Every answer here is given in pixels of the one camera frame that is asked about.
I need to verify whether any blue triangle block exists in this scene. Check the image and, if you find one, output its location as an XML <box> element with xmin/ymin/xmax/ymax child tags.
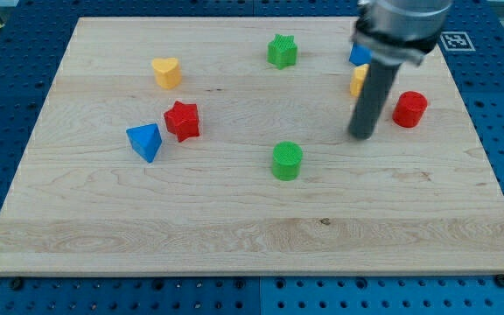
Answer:
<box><xmin>126</xmin><ymin>123</ymin><xmax>163</xmax><ymax>163</ymax></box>

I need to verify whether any blue cube block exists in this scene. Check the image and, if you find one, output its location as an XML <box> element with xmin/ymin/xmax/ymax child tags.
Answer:
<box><xmin>348</xmin><ymin>43</ymin><xmax>372</xmax><ymax>67</ymax></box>

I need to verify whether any yellow heart block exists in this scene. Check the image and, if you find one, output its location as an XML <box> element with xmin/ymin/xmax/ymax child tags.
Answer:
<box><xmin>151</xmin><ymin>57</ymin><xmax>182</xmax><ymax>89</ymax></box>

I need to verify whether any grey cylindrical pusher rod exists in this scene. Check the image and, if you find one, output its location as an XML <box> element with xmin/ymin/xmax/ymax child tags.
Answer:
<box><xmin>348</xmin><ymin>59</ymin><xmax>401</xmax><ymax>140</ymax></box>

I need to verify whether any red cylinder block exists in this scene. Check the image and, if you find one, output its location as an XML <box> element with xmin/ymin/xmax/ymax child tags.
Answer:
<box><xmin>392</xmin><ymin>91</ymin><xmax>428</xmax><ymax>128</ymax></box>

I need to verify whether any red star block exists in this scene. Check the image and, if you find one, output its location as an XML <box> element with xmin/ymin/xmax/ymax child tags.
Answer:
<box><xmin>164</xmin><ymin>101</ymin><xmax>200</xmax><ymax>143</ymax></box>

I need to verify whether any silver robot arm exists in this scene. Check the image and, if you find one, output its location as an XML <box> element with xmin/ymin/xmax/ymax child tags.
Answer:
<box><xmin>351</xmin><ymin>0</ymin><xmax>452</xmax><ymax>66</ymax></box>

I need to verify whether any green cylinder block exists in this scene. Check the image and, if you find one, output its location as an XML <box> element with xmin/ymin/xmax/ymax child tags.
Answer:
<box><xmin>271</xmin><ymin>141</ymin><xmax>303</xmax><ymax>181</ymax></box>

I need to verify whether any green star block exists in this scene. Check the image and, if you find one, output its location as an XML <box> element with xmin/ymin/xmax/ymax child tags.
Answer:
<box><xmin>267</xmin><ymin>34</ymin><xmax>298</xmax><ymax>69</ymax></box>

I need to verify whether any wooden board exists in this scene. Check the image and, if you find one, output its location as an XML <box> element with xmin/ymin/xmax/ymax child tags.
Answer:
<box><xmin>0</xmin><ymin>17</ymin><xmax>504</xmax><ymax>277</ymax></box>

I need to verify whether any white fiducial marker tag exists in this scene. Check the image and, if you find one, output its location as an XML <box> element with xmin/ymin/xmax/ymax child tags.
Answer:
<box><xmin>440</xmin><ymin>31</ymin><xmax>475</xmax><ymax>52</ymax></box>

